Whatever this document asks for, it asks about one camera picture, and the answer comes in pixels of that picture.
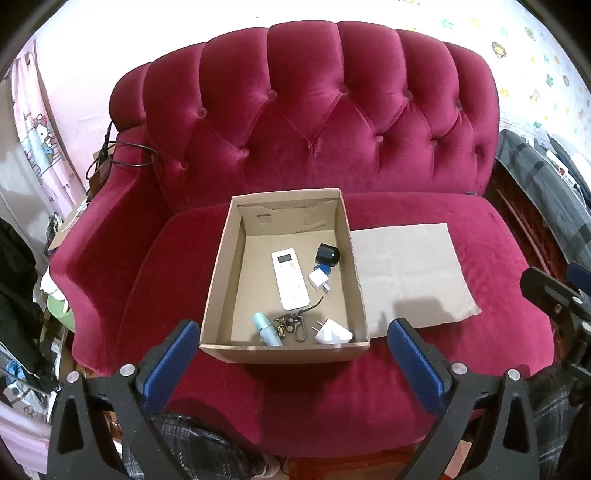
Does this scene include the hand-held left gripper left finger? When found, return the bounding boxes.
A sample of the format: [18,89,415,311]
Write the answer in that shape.
[46,319,200,480]

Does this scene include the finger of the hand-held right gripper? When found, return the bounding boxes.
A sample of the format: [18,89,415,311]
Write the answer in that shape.
[566,262,591,289]
[521,267,583,317]

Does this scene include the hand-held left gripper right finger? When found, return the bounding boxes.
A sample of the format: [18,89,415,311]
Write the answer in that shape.
[387,318,541,480]

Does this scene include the white angled plug adapter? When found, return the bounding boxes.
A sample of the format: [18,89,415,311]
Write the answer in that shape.
[315,319,354,346]

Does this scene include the light blue tube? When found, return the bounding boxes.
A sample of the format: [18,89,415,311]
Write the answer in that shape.
[252,312,283,348]

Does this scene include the cardboard box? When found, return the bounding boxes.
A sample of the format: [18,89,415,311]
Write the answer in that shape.
[199,187,371,365]

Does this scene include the keychain with black cord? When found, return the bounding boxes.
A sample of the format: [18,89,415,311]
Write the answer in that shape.
[272,298,324,343]

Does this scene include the white cube charger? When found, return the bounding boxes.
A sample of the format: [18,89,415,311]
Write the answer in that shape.
[308,269,333,295]

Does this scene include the white remote control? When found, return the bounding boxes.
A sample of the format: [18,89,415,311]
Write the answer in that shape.
[271,248,311,311]

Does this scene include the black round device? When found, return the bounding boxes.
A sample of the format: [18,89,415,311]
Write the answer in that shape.
[315,242,341,268]

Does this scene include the person's right leg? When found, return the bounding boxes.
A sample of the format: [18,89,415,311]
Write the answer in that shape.
[526,364,591,480]

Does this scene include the grey plaid jacket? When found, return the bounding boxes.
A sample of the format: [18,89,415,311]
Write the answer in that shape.
[496,129,591,264]

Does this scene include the green object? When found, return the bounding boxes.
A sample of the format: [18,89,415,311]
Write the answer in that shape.
[46,295,75,330]

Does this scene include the light slipper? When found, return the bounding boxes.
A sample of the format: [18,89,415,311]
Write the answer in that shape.
[249,455,282,478]

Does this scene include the black garment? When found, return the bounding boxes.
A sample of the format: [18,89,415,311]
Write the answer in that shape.
[0,217,51,384]

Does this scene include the brown paper bag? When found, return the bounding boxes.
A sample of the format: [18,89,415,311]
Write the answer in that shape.
[88,152,114,195]

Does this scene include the pink cartoon print curtain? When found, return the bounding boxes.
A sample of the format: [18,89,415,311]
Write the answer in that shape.
[9,39,90,217]

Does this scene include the red velvet tufted sofa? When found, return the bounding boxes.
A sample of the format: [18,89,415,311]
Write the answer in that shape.
[48,19,555,457]

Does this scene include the black cable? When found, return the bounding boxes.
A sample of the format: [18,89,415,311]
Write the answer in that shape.
[84,121,160,182]

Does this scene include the flower wall stickers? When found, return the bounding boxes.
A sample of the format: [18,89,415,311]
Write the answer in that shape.
[397,0,591,139]

